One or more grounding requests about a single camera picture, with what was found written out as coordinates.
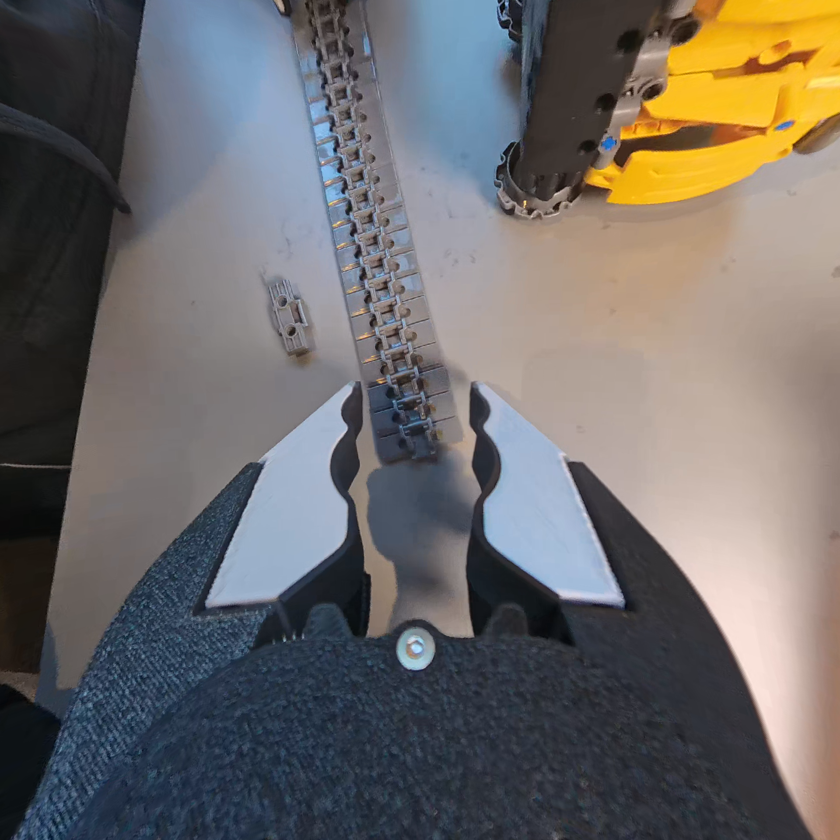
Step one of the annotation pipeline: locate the grey toy track chain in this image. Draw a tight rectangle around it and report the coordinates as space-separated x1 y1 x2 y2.
289 0 465 464

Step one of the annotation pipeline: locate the grey track link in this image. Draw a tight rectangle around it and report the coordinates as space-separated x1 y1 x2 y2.
267 279 318 358

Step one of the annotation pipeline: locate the black yellow toy brick vehicle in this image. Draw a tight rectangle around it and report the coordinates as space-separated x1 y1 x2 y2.
494 0 840 221

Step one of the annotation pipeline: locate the light grey desk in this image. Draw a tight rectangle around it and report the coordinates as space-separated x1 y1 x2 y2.
36 0 840 815

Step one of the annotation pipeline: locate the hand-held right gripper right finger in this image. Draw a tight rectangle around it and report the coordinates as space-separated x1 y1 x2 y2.
467 382 627 637

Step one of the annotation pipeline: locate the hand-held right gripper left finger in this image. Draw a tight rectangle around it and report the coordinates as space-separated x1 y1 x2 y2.
203 382 371 637

